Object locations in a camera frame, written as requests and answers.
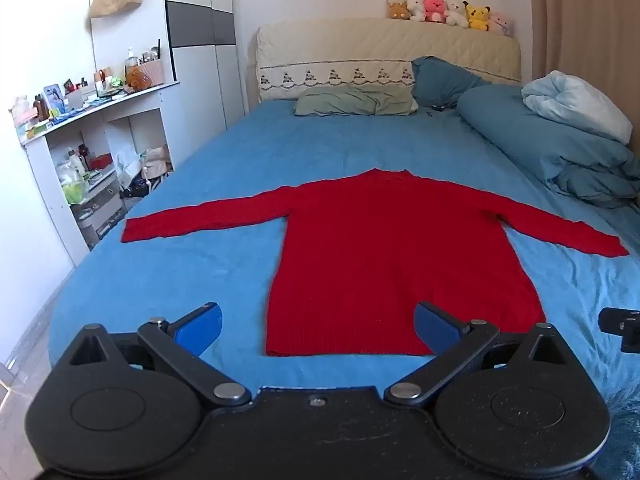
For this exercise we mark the brown plush bear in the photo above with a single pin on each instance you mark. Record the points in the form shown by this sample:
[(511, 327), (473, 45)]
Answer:
[(137, 80)]

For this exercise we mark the blue duvet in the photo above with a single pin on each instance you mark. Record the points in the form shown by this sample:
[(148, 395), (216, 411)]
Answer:
[(520, 130)]

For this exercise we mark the row of plush toys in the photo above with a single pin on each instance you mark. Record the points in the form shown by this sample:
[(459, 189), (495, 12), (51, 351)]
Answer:
[(435, 10)]

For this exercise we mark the blue bed sheet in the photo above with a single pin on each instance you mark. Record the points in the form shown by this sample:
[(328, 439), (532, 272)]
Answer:
[(240, 170)]

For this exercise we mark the brown bottle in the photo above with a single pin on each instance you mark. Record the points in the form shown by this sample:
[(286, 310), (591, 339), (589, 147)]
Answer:
[(41, 108)]

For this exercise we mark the teal pillow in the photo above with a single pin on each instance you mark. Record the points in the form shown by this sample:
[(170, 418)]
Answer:
[(440, 80)]

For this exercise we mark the white shelf unit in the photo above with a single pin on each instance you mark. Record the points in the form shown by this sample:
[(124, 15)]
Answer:
[(40, 185)]

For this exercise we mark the cream cloth bag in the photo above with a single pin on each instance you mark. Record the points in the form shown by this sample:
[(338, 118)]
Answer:
[(156, 167)]

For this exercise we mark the beige curtain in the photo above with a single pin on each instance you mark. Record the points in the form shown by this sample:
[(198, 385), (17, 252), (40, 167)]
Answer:
[(580, 15)]

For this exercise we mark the white and grey wardrobe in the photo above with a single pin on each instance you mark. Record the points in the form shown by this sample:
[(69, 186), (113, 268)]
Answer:
[(200, 60)]

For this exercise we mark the clear pump bottle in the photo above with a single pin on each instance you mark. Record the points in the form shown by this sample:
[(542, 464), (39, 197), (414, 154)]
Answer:
[(131, 60)]

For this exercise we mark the green pillow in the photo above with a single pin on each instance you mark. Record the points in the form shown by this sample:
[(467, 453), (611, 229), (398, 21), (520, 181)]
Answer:
[(350, 100)]

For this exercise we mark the red knit sweater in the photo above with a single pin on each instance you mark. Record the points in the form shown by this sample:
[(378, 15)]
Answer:
[(395, 255)]

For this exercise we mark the cream quilted headboard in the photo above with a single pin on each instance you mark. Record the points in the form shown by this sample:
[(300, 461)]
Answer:
[(380, 45)]

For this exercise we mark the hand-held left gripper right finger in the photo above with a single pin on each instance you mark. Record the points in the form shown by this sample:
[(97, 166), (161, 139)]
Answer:
[(434, 327)]

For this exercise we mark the pink storage box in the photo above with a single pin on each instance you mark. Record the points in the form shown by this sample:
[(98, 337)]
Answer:
[(152, 72)]

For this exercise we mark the clear plastic drawer unit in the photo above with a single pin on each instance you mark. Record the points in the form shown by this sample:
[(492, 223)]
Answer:
[(100, 210)]

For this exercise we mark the white plastic bottle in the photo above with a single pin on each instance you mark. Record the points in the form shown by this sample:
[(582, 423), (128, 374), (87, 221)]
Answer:
[(76, 160)]

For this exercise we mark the green plastic bag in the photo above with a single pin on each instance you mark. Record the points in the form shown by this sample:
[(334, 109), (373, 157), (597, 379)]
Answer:
[(72, 187)]

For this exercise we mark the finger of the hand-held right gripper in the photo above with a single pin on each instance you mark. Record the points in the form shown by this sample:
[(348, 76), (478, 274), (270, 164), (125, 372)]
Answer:
[(617, 321)]

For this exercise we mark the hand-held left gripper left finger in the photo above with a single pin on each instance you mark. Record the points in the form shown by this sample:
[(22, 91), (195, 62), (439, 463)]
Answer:
[(202, 327)]

